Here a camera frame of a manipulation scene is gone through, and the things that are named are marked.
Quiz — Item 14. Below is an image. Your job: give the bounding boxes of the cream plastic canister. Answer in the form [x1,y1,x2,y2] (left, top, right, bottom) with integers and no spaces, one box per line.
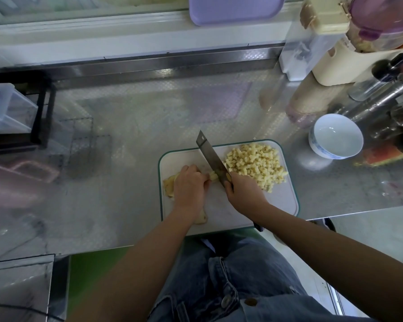
[312,37,403,87]

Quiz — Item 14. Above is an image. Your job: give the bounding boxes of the green mat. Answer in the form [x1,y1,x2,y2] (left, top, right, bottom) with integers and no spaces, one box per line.
[67,246,132,313]

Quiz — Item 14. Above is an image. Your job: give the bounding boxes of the person's right forearm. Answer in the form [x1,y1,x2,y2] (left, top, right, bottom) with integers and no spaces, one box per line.
[257,206,403,322]

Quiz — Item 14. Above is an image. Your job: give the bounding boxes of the person's left hand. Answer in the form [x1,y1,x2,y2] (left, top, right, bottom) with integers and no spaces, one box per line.
[172,164,210,222]

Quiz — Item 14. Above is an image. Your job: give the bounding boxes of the purple plastic cutting board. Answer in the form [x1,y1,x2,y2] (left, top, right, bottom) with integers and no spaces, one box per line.
[188,0,287,26]

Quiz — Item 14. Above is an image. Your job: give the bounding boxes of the person's right hand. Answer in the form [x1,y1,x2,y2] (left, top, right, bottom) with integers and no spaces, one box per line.
[223,172,271,222]

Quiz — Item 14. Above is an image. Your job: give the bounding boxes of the pile of yellow potato slices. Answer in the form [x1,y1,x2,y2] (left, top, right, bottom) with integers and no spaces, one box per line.
[163,174,209,225]

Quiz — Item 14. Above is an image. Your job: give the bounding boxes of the pile of diced potato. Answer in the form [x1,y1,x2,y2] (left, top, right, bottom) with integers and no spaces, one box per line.
[223,143,289,193]

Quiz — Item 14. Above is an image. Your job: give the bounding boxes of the glass bottle black cap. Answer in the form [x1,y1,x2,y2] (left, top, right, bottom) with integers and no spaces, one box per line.
[348,53,403,102]

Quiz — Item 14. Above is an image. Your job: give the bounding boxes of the person's blue jeans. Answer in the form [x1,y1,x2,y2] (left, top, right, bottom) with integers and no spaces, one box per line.
[148,233,373,322]

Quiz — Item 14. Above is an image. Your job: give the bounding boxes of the purple lid food container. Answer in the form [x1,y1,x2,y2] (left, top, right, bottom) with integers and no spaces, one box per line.
[348,0,403,53]

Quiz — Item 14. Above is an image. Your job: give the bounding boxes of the clear plastic storage box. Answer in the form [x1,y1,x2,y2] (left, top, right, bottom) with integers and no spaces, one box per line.
[0,83,39,135]

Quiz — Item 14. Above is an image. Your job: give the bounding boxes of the person's left forearm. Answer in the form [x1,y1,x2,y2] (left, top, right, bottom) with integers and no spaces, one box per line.
[67,212,197,322]

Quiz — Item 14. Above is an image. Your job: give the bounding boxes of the clear container cream lid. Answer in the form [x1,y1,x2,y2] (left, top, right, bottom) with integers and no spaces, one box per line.
[279,0,352,82]

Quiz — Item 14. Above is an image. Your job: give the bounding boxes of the steel bin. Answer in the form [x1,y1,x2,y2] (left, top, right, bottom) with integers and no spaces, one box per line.
[0,254,56,322]

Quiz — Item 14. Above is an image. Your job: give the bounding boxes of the white bowl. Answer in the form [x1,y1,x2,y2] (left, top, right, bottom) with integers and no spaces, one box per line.
[309,114,365,160]

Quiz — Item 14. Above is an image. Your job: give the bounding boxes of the black metal rack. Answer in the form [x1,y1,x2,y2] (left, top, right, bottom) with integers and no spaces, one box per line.
[0,72,55,153]

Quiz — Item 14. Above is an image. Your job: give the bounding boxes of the steel cleaver knife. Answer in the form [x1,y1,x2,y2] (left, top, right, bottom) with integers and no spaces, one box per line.
[195,130,235,186]

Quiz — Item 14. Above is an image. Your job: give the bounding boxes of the white cutting board green rim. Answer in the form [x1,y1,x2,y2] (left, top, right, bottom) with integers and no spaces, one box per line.
[158,139,301,237]

